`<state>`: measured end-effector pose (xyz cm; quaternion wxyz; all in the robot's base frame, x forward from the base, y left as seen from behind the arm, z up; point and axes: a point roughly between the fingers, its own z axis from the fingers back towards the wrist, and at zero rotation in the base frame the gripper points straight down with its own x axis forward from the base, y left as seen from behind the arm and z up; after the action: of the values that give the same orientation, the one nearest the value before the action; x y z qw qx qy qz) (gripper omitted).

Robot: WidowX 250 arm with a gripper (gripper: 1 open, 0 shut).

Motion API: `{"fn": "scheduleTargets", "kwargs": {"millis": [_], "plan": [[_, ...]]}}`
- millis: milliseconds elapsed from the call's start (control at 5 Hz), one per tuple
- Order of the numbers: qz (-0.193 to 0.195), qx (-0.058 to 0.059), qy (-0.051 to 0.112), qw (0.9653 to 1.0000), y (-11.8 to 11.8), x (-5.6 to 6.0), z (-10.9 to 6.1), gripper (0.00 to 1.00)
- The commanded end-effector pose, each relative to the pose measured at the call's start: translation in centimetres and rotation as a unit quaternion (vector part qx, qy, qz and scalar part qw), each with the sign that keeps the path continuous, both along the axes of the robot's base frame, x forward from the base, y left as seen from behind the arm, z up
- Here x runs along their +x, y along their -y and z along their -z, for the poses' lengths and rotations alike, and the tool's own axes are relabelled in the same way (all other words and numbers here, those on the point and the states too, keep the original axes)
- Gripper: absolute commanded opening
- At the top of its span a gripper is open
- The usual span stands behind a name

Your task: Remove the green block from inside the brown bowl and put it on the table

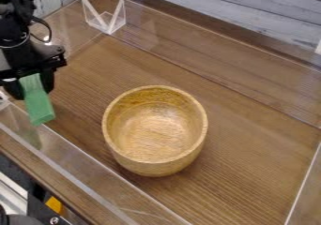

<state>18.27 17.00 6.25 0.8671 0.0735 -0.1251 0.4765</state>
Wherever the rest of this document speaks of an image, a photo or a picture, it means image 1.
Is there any clear acrylic tray wall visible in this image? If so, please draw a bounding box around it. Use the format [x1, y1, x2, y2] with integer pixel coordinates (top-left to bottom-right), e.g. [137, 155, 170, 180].
[0, 92, 192, 225]

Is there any black device with yellow label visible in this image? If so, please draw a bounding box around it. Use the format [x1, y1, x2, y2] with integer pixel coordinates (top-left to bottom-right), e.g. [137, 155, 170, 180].
[27, 184, 81, 225]

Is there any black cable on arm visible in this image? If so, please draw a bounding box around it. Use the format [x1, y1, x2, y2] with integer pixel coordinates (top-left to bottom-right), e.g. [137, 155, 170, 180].
[30, 16, 54, 44]

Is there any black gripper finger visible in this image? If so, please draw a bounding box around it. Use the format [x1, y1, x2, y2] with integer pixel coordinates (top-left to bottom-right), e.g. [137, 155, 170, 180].
[41, 69, 55, 93]
[3, 78, 25, 100]

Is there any clear acrylic corner bracket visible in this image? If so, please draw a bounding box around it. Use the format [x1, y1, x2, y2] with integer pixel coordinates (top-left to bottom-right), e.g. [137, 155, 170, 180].
[82, 0, 128, 35]

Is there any brown wooden bowl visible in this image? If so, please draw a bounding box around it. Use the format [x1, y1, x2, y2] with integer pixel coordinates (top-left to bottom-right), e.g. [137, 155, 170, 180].
[102, 85, 210, 177]

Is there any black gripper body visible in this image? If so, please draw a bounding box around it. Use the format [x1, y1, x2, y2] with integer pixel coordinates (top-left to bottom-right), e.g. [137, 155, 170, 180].
[0, 40, 67, 83]

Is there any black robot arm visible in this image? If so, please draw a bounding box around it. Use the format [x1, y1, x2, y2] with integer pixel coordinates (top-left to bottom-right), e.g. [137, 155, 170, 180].
[0, 0, 67, 100]

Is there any green rectangular block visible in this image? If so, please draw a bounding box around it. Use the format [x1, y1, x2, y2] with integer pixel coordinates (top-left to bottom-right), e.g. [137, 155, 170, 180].
[19, 73, 55, 126]

